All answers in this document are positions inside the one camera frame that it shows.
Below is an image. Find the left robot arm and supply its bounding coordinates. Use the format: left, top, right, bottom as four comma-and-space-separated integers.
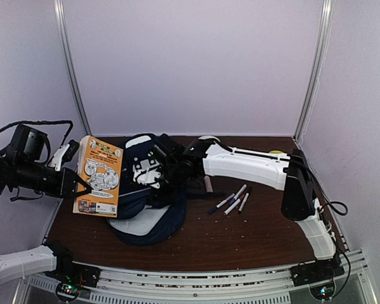
0, 120, 92, 285

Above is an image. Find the small pink glue bottle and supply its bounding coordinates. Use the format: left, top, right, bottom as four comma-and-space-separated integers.
204, 175, 213, 193

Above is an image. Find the left aluminium frame post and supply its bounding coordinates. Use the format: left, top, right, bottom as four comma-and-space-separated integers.
53, 0, 92, 135

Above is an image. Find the right aluminium frame post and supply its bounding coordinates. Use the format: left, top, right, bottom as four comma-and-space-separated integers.
294, 0, 334, 144

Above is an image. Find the white marker black cap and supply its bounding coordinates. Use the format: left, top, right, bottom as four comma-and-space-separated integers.
233, 184, 247, 200

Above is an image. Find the lime green bowl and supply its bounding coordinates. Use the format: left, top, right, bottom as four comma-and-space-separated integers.
269, 150, 287, 155

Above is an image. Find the orange cartoon paperback book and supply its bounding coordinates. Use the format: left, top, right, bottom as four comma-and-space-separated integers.
73, 136, 124, 219

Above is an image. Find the navy blue student backpack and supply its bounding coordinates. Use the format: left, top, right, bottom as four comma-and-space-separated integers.
106, 132, 227, 248

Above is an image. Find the aluminium frame post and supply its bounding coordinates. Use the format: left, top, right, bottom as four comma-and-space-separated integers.
53, 0, 92, 135
294, 0, 334, 144

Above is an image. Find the white marker blue cap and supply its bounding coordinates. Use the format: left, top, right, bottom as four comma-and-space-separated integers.
207, 193, 235, 215

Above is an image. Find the black and white bowl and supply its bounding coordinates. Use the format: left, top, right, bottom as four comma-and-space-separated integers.
198, 135, 221, 143

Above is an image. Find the front aluminium rail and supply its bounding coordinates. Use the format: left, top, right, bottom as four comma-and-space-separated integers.
12, 250, 377, 304

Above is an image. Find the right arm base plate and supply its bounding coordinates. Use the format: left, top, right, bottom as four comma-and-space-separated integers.
289, 261, 345, 287

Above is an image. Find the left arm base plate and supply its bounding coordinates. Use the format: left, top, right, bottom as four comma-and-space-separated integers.
44, 263, 101, 288

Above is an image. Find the white marker dark cap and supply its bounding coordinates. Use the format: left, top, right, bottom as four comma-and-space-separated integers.
224, 198, 241, 215

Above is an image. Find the white marker red cap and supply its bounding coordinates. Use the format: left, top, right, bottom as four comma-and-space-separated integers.
237, 186, 252, 214

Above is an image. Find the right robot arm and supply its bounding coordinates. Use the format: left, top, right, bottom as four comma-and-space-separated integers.
149, 134, 342, 280

